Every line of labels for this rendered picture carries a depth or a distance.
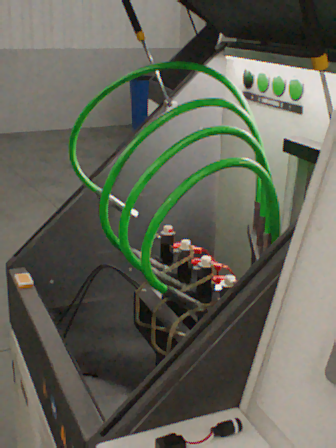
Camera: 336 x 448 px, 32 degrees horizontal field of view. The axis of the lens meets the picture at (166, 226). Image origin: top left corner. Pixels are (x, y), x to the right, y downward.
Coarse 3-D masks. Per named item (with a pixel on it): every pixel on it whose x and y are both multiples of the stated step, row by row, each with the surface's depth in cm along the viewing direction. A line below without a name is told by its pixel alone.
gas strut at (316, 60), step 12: (300, 0) 72; (312, 0) 72; (300, 12) 74; (312, 12) 73; (312, 24) 74; (312, 36) 75; (312, 48) 76; (312, 60) 77; (324, 60) 76; (324, 72) 78; (324, 84) 78
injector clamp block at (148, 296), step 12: (144, 300) 117; (156, 300) 117; (144, 312) 116; (168, 312) 112; (156, 324) 111; (168, 324) 108; (180, 324) 108; (192, 324) 111; (144, 336) 118; (156, 336) 112; (168, 336) 106; (180, 336) 104; (156, 360) 113
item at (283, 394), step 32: (320, 160) 77; (320, 192) 77; (320, 224) 76; (288, 256) 81; (320, 256) 75; (288, 288) 81; (320, 288) 74; (288, 320) 79; (320, 320) 74; (256, 352) 85; (288, 352) 78; (320, 352) 73; (256, 384) 85; (288, 384) 78; (320, 384) 73; (256, 416) 84; (288, 416) 77; (320, 416) 72
